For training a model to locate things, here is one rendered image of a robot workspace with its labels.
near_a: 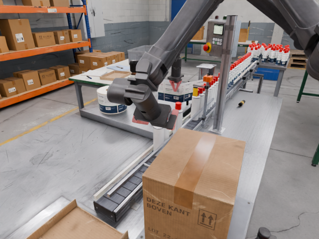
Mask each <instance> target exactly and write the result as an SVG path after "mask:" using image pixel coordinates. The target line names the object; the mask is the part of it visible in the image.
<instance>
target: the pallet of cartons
mask: <svg viewBox="0 0 319 239"><path fill-rule="evenodd" d="M75 59H76V63H73V64H68V67H69V72H70V74H77V75H79V74H83V73H86V72H88V71H89V70H95V69H98V68H101V67H104V66H108V65H111V64H114V63H117V62H120V61H123V60H125V55H124V52H115V51H112V52H108V53H101V50H94V49H93V52H91V53H90V52H89V50H84V51H78V52H75Z"/></svg>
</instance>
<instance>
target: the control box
mask: <svg viewBox="0 0 319 239"><path fill-rule="evenodd" d="M215 23H216V24H224V31H223V35H222V36H221V35H214V34H213V32H214V24H215ZM240 27H241V20H238V21H237V24H236V28H235V40H234V47H233V50H232V57H236V52H237V46H238V40H239V34H240ZM225 30H226V20H222V19H220V20H214V19H211V20H209V21H208V25H207V36H206V45H208V46H209V49H208V50H207V51H205V53H206V54H209V55H214V56H217V57H222V54H223V44H224V36H225ZM213 37H217V38H222V39H223V42H222V46H218V45H213V44H212V40H213Z"/></svg>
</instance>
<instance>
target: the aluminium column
mask: <svg viewBox="0 0 319 239"><path fill-rule="evenodd" d="M237 18H238V15H227V18H226V25H236V24H237ZM234 40H235V30H234V31H230V30H225V36H224V44H223V49H229V50H231V49H233V47H234ZM231 60H232V54H230V55H226V54H222V59H221V67H220V74H219V82H218V89H217V97H216V108H215V115H214V123H213V130H215V131H220V130H221V128H222V122H223V115H224V108H225V100H226V93H227V86H228V79H229V73H230V66H231Z"/></svg>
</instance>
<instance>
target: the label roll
mask: <svg viewBox="0 0 319 239"><path fill-rule="evenodd" d="M108 87H109V86H104V87H101V88H99V89H98V90H97V95H98V102H99V110H100V112H102V113H104V114H118V113H121V112H124V111H126V110H127V105H122V104H117V103H111V102H109V101H108V99H107V89H108Z"/></svg>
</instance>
